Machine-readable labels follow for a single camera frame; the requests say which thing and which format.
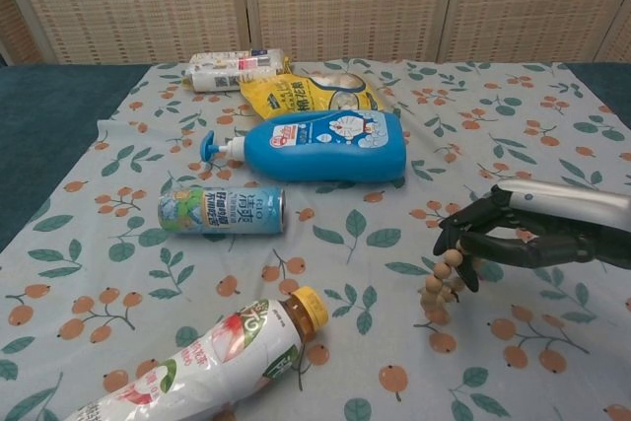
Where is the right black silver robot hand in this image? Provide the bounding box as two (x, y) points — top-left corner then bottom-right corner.
(433, 178), (631, 294)

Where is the wooden bead bracelet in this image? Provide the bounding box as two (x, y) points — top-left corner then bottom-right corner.
(418, 238), (477, 326)

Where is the floral leaf print tablecloth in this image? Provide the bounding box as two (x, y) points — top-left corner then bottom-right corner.
(0, 59), (631, 421)

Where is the blue pump lotion bottle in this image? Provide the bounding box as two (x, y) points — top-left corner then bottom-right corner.
(199, 108), (409, 183)

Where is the yellow marshmallow bag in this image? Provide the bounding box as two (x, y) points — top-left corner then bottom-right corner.
(239, 70), (386, 122)

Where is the woven folding screen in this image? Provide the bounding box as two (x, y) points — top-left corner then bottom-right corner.
(0, 0), (631, 67)

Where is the light blue drink can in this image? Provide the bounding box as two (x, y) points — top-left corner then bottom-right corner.
(157, 184), (288, 237)

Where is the white snack package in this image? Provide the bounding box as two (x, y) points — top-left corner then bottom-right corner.
(187, 47), (293, 94)

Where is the tea bottle with yellow cap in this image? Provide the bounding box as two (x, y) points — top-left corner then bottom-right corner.
(62, 284), (330, 421)

